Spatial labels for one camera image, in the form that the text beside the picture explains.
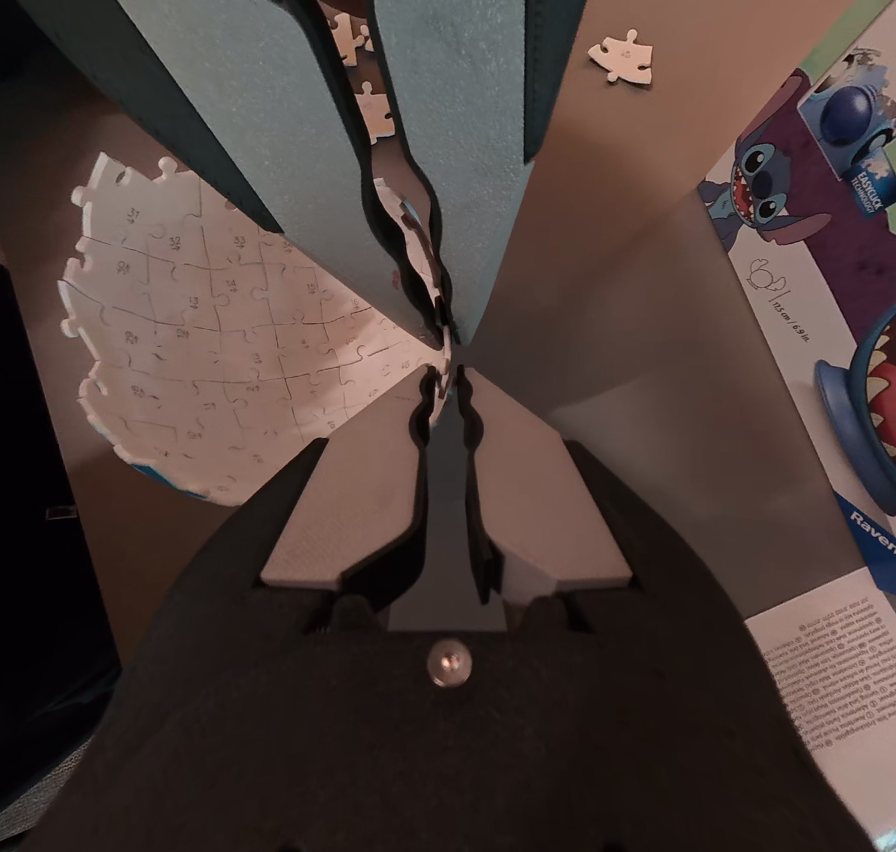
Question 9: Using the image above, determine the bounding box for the white printed warning sheet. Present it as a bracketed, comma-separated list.
[743, 563, 896, 842]

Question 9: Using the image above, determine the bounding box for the partly built white puzzle ball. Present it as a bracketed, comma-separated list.
[57, 152, 456, 510]

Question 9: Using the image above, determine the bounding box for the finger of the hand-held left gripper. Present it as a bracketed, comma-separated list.
[365, 0, 527, 347]
[118, 0, 456, 345]

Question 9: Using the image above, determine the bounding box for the cartoon printed puzzle box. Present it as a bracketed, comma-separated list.
[699, 0, 896, 567]

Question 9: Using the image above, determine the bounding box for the white puzzle piece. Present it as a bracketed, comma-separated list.
[374, 178, 452, 352]
[352, 82, 397, 146]
[587, 28, 656, 87]
[329, 12, 373, 65]

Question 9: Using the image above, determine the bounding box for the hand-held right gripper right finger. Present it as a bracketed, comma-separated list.
[456, 365, 637, 608]

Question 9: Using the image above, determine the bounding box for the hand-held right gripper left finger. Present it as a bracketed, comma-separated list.
[259, 365, 431, 615]

